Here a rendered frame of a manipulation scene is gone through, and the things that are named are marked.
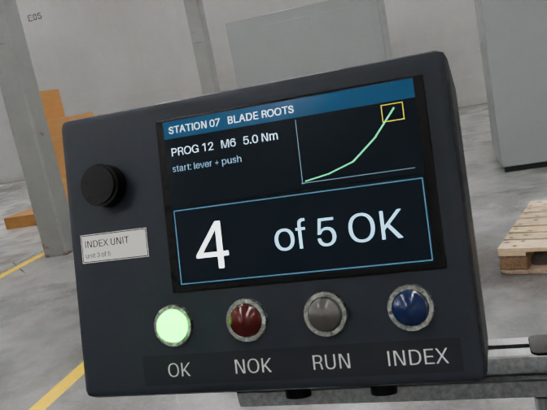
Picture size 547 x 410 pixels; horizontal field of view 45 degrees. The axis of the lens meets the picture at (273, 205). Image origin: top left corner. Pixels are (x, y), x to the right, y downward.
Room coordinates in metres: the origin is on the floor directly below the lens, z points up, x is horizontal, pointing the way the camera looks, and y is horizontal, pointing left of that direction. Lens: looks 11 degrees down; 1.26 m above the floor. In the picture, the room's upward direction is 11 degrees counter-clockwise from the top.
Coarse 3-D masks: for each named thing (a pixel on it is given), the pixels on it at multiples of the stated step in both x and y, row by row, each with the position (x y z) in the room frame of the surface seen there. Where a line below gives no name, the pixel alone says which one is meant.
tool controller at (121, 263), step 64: (384, 64) 0.39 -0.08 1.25; (448, 64) 0.39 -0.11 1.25; (64, 128) 0.46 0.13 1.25; (128, 128) 0.44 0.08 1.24; (192, 128) 0.43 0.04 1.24; (256, 128) 0.41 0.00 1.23; (320, 128) 0.40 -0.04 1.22; (384, 128) 0.38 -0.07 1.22; (448, 128) 0.37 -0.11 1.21; (128, 192) 0.44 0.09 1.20; (192, 192) 0.42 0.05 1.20; (256, 192) 0.40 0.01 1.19; (320, 192) 0.39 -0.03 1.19; (384, 192) 0.38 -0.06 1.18; (448, 192) 0.37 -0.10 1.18; (128, 256) 0.43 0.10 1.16; (256, 256) 0.40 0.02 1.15; (320, 256) 0.38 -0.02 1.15; (384, 256) 0.37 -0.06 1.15; (448, 256) 0.36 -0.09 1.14; (128, 320) 0.42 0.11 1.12; (384, 320) 0.36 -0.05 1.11; (448, 320) 0.35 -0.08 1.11; (128, 384) 0.41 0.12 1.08; (192, 384) 0.39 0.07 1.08; (256, 384) 0.38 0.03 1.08; (320, 384) 0.37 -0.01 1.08; (384, 384) 0.36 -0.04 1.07
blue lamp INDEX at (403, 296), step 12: (396, 288) 0.36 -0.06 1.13; (408, 288) 0.36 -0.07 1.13; (420, 288) 0.36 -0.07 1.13; (396, 300) 0.36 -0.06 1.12; (408, 300) 0.35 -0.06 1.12; (420, 300) 0.35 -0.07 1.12; (432, 300) 0.35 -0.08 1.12; (396, 312) 0.35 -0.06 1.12; (408, 312) 0.35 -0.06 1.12; (420, 312) 0.35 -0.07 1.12; (432, 312) 0.35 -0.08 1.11; (396, 324) 0.36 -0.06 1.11; (408, 324) 0.35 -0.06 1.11; (420, 324) 0.35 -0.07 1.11
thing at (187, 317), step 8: (176, 304) 0.41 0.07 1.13; (160, 312) 0.41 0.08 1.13; (168, 312) 0.40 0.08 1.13; (176, 312) 0.40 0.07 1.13; (184, 312) 0.40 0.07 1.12; (160, 320) 0.40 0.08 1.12; (168, 320) 0.40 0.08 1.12; (176, 320) 0.40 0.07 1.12; (184, 320) 0.40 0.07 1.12; (192, 320) 0.40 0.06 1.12; (160, 328) 0.40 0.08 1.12; (168, 328) 0.40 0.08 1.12; (176, 328) 0.40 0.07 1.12; (184, 328) 0.40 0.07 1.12; (192, 328) 0.40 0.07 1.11; (160, 336) 0.40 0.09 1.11; (168, 336) 0.40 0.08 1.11; (176, 336) 0.40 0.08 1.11; (184, 336) 0.40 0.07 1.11; (168, 344) 0.40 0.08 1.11; (176, 344) 0.40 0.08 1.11
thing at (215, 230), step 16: (176, 208) 0.42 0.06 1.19; (192, 208) 0.42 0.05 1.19; (208, 208) 0.41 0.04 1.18; (224, 208) 0.41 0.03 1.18; (240, 208) 0.41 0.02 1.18; (176, 224) 0.42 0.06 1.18; (192, 224) 0.41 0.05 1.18; (208, 224) 0.41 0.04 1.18; (224, 224) 0.41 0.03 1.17; (240, 224) 0.40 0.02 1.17; (176, 240) 0.42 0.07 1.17; (192, 240) 0.41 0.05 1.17; (208, 240) 0.41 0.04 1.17; (224, 240) 0.40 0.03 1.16; (240, 240) 0.40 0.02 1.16; (192, 256) 0.41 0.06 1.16; (208, 256) 0.41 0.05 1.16; (224, 256) 0.40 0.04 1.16; (240, 256) 0.40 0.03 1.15; (192, 272) 0.41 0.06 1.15; (208, 272) 0.40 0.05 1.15; (224, 272) 0.40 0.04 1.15; (240, 272) 0.40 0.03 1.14
